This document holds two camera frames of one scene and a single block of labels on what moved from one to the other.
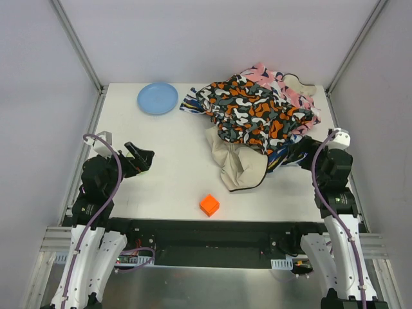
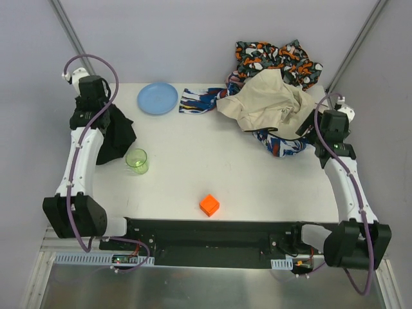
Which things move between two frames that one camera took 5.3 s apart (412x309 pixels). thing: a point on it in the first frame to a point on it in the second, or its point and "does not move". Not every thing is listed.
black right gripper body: (304, 149) to (304, 127)
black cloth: (300, 152) to (117, 136)
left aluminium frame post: (78, 44) does not move
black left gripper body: (129, 164) to (116, 134)
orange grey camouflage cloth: (250, 112) to (297, 69)
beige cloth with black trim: (243, 166) to (266, 103)
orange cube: (209, 205) does not move
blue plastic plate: (158, 98) does not move
